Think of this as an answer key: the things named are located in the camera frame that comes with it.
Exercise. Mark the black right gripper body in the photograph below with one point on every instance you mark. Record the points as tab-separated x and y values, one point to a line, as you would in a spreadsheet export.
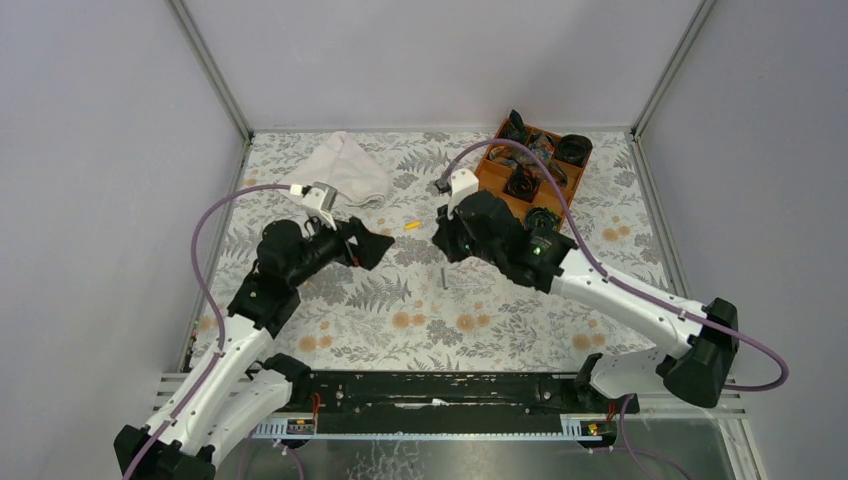
454	234

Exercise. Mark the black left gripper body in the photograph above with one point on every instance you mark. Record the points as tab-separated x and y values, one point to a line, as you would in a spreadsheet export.
351	240

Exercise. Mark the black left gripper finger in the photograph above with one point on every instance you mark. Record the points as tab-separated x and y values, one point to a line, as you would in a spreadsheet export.
370	247
348	256

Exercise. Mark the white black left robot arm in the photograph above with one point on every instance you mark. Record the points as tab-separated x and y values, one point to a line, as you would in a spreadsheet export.
203	421

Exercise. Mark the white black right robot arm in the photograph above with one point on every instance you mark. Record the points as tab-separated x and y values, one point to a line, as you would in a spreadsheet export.
694	346

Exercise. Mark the dark rolled fabric front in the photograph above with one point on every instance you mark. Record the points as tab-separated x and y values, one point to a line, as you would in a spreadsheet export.
542	217

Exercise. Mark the dark rolled fabric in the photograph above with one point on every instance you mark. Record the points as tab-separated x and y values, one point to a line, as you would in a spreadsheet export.
574	150
522	184
542	217

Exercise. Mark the dark rolled fabric centre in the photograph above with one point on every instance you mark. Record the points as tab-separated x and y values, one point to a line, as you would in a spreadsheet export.
522	184

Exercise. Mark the wooden compartment tray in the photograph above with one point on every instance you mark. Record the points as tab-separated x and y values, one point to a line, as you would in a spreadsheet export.
493	176

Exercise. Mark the white crumpled cloth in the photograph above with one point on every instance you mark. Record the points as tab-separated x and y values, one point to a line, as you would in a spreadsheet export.
342	163

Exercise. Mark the patterned fabric strip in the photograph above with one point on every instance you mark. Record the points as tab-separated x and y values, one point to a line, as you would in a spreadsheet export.
530	156

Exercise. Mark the dark folded fabric back left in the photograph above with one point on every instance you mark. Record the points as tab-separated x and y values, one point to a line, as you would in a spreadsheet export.
514	128

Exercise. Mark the dark rolled fabric back right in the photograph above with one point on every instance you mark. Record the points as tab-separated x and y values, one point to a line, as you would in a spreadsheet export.
574	150

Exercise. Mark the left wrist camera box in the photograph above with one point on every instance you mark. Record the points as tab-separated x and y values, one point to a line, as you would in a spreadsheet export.
318	200

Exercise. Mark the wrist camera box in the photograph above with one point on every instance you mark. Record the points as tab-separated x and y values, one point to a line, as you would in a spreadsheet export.
460	184
318	200

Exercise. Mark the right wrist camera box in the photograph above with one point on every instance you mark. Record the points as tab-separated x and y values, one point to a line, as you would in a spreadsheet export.
460	184

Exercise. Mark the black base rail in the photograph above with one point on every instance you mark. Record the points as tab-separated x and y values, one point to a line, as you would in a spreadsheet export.
443	404

